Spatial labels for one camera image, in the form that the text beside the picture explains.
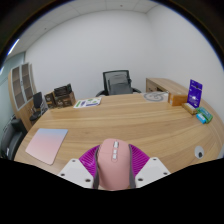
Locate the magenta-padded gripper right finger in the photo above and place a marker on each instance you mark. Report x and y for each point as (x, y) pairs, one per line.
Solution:
(151, 168)

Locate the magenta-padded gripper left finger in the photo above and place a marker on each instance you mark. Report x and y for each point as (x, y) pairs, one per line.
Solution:
(75, 170)

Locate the pink computer mouse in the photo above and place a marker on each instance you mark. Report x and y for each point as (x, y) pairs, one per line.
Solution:
(114, 166)

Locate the pink and blue mouse pad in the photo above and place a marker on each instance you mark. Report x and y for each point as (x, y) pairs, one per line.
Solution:
(46, 146)

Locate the white round device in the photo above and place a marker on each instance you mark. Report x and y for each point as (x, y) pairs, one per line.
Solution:
(199, 152)

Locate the white printed paper sheet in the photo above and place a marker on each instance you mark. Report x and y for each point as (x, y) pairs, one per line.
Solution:
(87, 102)

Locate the blue small box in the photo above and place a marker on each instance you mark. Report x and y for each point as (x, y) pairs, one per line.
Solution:
(200, 118)

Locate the wide brown box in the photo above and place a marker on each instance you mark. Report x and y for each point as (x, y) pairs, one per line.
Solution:
(66, 100)

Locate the white sheet with spiral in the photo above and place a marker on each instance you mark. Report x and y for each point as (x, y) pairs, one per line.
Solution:
(156, 96)

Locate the orange-brown box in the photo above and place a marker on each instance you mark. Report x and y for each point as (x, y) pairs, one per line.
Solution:
(178, 100)

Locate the green small box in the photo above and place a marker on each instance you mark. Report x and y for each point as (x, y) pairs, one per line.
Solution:
(206, 114)

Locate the black metal-legged chair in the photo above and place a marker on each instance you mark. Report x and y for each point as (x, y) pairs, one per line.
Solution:
(37, 101)

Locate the black flat box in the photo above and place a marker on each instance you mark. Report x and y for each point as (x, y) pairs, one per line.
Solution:
(62, 90)

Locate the wooden side desk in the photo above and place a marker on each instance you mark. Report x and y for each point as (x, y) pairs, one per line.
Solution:
(160, 85)

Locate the purple card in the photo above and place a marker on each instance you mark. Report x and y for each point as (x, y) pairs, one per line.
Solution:
(194, 93)

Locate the black mesh office chair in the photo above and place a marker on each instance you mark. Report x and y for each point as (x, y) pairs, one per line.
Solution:
(106, 78)

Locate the wooden shelf unit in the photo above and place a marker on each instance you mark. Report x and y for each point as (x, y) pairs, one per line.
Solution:
(20, 90)

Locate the ceiling light strip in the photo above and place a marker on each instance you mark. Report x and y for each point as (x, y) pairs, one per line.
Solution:
(13, 46)

